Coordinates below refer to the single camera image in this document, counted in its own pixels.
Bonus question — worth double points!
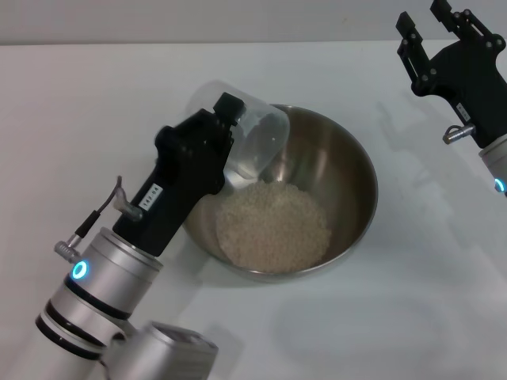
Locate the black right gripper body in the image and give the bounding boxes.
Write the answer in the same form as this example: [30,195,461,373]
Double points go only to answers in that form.
[427,39,507,150]

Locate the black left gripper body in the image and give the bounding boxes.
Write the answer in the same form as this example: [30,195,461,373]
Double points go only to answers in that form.
[112,108,235,257]

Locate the clear plastic measuring cup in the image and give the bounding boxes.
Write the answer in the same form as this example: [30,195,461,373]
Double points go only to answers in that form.
[185,80,292,189]

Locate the stainless steel mixing bowl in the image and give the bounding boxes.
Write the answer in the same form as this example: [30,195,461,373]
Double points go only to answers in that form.
[180,104,379,283]

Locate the white rice grains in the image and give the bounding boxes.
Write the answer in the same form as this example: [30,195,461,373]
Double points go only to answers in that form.
[215,180,333,275]

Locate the silver cable plug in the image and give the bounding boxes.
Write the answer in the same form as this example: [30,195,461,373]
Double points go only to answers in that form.
[442,123,476,145]
[52,233,86,263]

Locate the thin black cable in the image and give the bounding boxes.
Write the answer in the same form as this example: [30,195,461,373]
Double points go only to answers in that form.
[74,176,128,239]

